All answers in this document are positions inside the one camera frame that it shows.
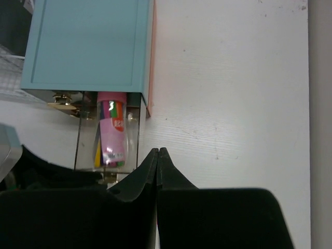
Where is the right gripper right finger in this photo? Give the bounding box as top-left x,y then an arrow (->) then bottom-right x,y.
157,148 -> 294,248

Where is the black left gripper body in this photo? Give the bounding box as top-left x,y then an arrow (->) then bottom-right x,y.
12,146 -> 104,190

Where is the grey spiral setup guide booklet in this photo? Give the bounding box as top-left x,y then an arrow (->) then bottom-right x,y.
1,0 -> 35,56

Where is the teal orange drawer box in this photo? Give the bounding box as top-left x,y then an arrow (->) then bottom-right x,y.
20,1 -> 156,115

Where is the white wire desk organizer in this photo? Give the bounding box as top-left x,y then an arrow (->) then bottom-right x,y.
1,45 -> 43,104

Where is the clear drawer gold knob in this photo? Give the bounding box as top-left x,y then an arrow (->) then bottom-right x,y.
74,92 -> 146,185

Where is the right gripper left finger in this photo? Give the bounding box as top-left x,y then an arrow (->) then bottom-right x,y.
1,148 -> 158,248

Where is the pink capped marker tube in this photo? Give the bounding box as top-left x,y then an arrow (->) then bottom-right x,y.
93,92 -> 128,169

